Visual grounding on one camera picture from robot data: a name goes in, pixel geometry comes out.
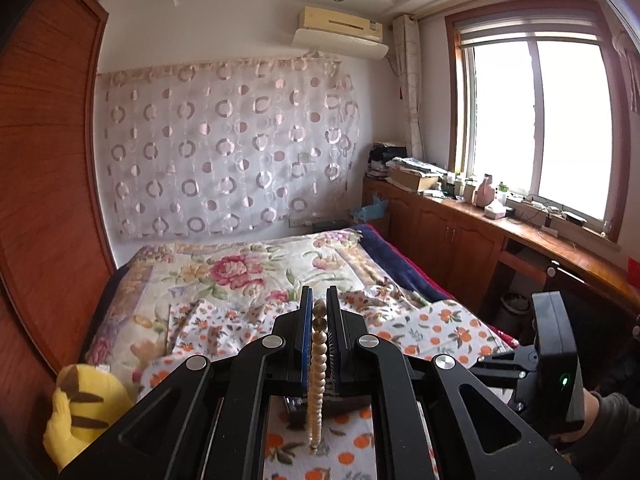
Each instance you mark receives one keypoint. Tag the wooden cabinet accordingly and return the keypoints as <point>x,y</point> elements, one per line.
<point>450,230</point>

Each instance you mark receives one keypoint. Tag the black square box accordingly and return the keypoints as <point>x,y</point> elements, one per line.
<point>345,405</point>

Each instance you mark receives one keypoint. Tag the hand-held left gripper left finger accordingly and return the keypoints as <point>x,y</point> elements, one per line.
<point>306,340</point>

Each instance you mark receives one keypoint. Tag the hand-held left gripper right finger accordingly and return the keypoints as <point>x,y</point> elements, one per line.
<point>334,340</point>

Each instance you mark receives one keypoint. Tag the beige air conditioner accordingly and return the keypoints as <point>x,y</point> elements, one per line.
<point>340,22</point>

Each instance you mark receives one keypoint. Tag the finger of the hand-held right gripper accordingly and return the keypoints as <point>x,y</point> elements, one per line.
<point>522,397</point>
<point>505,362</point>

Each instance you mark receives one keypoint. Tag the dark trash bin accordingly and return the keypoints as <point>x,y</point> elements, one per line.
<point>515,312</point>

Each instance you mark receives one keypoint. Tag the person's right forearm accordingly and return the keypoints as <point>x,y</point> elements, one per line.
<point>615,430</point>

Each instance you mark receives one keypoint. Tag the pink bottle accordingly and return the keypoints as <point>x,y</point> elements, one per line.
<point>485,192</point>

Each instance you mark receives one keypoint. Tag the sheer circle pattern curtain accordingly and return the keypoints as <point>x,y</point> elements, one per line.
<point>225,150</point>

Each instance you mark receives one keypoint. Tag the white tissue box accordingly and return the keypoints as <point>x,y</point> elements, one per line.
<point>495,211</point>

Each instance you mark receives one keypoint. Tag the dark pile of clothes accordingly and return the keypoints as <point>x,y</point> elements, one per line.
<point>385,157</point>

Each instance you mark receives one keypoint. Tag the floral quilt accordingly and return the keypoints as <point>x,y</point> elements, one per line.
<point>235,270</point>

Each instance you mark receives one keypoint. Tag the blue plastic bag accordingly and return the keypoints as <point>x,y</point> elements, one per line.
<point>372,209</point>

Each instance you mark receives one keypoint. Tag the white window curtain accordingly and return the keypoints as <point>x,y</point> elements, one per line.
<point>410,85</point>

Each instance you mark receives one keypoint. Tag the white power strip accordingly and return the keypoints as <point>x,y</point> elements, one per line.
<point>527,210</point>

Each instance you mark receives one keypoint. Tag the grey roller blind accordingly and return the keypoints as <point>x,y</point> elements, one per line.
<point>530,27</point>

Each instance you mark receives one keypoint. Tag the orange print cloth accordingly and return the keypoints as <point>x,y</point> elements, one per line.
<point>225,325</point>

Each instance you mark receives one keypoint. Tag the dark blue blanket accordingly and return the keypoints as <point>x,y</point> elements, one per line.
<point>400,265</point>

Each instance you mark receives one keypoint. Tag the window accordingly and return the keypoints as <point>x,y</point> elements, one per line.
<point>510,125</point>

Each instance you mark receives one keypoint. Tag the yellow plush toy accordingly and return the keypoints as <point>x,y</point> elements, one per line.
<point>80,410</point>

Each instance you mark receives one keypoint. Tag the brown wooden wardrobe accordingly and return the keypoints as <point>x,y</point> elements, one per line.
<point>45,160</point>

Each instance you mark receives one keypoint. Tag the white air deflector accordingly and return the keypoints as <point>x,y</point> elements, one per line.
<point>340,46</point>

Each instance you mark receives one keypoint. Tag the stack of papers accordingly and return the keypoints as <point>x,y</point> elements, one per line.
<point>415,172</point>

